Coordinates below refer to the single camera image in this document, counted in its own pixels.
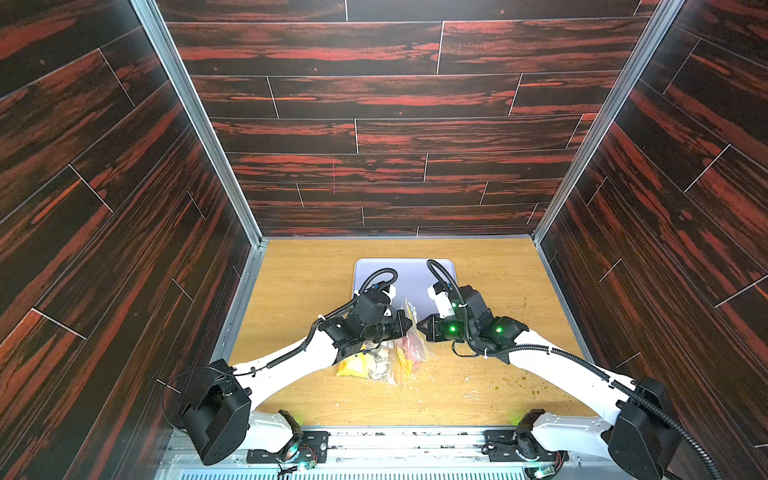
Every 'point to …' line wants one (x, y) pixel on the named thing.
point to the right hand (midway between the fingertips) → (422, 321)
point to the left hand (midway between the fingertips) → (417, 325)
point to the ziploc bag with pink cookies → (412, 351)
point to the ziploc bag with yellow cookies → (378, 363)
